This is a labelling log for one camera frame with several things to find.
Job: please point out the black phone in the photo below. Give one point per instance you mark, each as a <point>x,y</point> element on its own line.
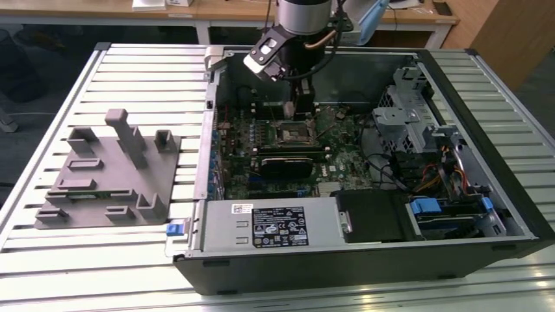
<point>442,8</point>

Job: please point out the grey metal stand foot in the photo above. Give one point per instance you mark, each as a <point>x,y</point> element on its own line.
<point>9,125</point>

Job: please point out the grey power supply unit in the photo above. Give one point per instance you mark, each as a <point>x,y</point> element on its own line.
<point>226,227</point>

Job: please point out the black plastic shroud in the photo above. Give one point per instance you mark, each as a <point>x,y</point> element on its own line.
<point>369,214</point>

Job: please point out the CPU socket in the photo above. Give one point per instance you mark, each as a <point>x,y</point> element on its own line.
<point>295,135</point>

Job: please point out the hard disk in blue carrier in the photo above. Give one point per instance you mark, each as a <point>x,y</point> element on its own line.
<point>424,206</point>

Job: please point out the thin metal locking lever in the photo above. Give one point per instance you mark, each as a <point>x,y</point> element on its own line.
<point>273,110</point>

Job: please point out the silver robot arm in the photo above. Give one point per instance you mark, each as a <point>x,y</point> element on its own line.
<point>303,16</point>

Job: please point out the black graphics card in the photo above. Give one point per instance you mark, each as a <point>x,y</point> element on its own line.
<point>286,167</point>

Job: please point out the white cardboard box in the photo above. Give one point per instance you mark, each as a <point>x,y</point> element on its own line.
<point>181,2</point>
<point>149,5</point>

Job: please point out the black expansion slot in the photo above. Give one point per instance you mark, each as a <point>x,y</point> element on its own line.
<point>273,194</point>

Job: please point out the grey parts rack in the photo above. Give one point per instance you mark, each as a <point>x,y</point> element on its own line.
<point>113,182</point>

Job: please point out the black RAM slot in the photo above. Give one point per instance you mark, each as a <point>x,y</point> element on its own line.
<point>263,111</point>
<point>263,107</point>
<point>263,103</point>
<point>295,151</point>
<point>295,154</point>
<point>295,147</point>

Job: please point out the wooden cabinet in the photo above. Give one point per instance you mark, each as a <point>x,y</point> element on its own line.
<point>512,39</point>

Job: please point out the grey case release latch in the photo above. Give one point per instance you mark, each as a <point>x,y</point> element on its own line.
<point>214,57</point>

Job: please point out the blue case clip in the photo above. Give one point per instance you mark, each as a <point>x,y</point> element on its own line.
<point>174,229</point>

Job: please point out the wooden desk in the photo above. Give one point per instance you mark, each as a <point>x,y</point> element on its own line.
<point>209,13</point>

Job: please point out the silver finned heatsink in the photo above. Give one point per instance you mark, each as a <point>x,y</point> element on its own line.
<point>225,126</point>
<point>330,188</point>

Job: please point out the green motherboard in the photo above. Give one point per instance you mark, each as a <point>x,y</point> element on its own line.
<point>347,169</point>

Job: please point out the black PC case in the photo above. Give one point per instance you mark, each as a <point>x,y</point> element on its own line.
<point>303,273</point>

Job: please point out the round coin cell battery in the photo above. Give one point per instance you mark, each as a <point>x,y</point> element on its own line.
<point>341,113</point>

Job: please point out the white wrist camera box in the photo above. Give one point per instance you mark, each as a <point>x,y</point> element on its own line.
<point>265,52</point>

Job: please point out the silver metal drive cage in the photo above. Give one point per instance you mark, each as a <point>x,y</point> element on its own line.
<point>393,130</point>

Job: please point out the blue plastic bay latch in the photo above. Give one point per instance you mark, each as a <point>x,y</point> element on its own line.
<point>486,204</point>

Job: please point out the green RAM stick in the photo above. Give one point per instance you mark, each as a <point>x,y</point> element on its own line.
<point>89,196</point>

